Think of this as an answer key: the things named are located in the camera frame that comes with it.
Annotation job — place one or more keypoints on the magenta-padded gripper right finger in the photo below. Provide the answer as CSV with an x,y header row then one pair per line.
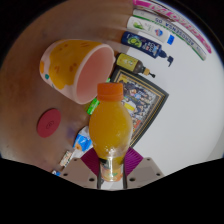
x,y
146,172

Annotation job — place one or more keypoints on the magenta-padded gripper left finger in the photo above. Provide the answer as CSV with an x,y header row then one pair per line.
x,y
78,172

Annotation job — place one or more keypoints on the orange-capped juice bottle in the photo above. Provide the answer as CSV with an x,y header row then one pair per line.
x,y
110,130

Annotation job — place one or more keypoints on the flat round red coaster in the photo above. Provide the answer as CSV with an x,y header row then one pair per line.
x,y
49,123

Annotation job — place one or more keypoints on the framed group photo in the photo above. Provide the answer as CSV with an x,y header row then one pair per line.
x,y
146,96

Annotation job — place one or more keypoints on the pink and yellow mug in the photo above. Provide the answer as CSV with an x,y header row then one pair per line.
x,y
66,63

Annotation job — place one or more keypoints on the brown pump bottle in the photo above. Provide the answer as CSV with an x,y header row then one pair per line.
x,y
130,62

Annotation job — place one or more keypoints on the dark blue pump bottle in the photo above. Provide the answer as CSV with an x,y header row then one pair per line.
x,y
141,43

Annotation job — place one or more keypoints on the white and green long box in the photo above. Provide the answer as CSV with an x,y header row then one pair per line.
x,y
176,35

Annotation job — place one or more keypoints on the white shampoo bottle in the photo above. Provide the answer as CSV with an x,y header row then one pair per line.
x,y
146,28

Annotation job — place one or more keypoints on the pink and white long box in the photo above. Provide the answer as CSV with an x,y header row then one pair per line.
x,y
173,18

